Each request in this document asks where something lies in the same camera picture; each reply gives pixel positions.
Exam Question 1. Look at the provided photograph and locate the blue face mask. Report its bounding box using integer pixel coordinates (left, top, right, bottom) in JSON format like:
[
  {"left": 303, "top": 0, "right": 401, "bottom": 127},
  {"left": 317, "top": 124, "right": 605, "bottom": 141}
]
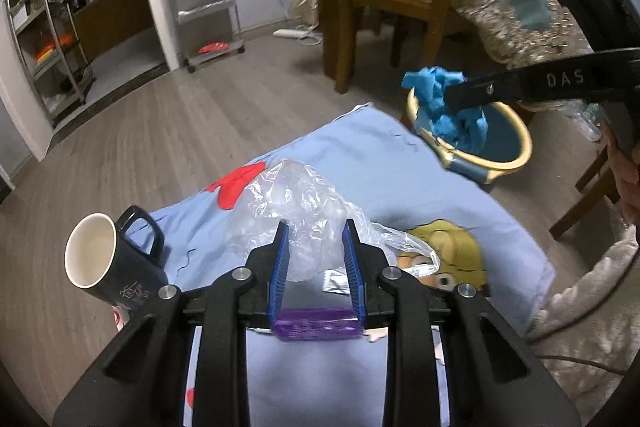
[{"left": 401, "top": 67, "right": 488, "bottom": 155}]

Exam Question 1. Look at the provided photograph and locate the clear plastic bag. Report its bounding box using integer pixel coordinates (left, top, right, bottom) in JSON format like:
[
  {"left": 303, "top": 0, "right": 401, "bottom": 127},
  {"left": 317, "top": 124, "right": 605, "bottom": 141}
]
[{"left": 224, "top": 158, "right": 440, "bottom": 282}]

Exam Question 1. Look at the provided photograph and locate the silver foil packet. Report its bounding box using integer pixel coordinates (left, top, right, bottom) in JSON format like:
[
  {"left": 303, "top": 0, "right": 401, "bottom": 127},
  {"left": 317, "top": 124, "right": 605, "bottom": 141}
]
[{"left": 322, "top": 270, "right": 350, "bottom": 296}]

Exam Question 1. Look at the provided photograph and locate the yellow rimmed teal trash bin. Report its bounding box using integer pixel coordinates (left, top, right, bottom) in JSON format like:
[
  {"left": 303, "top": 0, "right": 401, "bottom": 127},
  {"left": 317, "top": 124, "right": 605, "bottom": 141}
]
[{"left": 406, "top": 89, "right": 534, "bottom": 186}]

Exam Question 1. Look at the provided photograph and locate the person right hand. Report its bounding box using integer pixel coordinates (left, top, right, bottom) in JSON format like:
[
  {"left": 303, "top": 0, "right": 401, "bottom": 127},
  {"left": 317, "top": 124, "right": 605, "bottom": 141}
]
[{"left": 601, "top": 122, "right": 640, "bottom": 225}]

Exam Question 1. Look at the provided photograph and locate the purple spray bottle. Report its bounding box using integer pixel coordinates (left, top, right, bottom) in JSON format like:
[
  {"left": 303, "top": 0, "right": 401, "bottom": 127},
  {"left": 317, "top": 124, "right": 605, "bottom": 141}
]
[{"left": 271, "top": 308, "right": 362, "bottom": 341}]

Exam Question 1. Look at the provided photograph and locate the light blue cartoon cloth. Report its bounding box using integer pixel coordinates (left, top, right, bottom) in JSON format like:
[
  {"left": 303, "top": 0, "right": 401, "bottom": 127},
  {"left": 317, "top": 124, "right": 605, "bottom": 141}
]
[{"left": 112, "top": 102, "right": 558, "bottom": 427}]

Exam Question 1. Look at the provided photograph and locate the black ceramic mug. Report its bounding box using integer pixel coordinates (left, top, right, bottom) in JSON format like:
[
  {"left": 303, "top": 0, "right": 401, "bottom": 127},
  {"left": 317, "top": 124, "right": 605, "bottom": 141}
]
[{"left": 64, "top": 205, "right": 168, "bottom": 313}]

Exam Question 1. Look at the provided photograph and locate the white power strip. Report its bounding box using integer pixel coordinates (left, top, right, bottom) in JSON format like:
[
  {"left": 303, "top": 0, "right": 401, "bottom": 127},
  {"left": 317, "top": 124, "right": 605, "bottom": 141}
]
[{"left": 272, "top": 28, "right": 308, "bottom": 40}]

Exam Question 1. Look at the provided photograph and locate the white fluffy blanket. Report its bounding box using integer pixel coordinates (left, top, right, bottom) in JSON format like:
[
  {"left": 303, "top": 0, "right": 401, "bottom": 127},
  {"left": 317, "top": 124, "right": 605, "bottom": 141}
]
[{"left": 526, "top": 227, "right": 639, "bottom": 424}]

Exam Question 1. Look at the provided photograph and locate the metal kitchen rack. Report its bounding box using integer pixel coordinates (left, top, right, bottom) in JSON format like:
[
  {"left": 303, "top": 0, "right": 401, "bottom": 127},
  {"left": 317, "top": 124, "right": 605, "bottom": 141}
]
[{"left": 3, "top": 0, "right": 94, "bottom": 126}]

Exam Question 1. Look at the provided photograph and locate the black cable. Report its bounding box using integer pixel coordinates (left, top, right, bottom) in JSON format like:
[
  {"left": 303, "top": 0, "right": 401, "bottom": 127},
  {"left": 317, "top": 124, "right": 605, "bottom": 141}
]
[{"left": 537, "top": 353, "right": 629, "bottom": 377}]

